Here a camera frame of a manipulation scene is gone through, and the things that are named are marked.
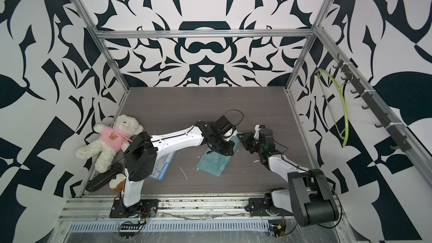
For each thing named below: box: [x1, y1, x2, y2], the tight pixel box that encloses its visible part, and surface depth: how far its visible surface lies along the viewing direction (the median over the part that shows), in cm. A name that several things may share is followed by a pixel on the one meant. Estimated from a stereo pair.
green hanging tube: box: [315, 68, 350, 148], surface depth 68 cm
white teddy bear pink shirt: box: [75, 114, 144, 173], surface depth 88 cm
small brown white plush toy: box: [109, 173, 126, 192], surface depth 81 cm
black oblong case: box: [85, 163, 123, 193], surface depth 81 cm
